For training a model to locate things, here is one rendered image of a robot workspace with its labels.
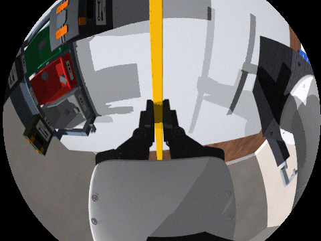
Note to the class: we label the green open bin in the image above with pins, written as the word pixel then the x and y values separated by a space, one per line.
pixel 36 58

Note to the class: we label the yellow vertical bar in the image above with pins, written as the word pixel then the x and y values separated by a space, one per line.
pixel 156 53

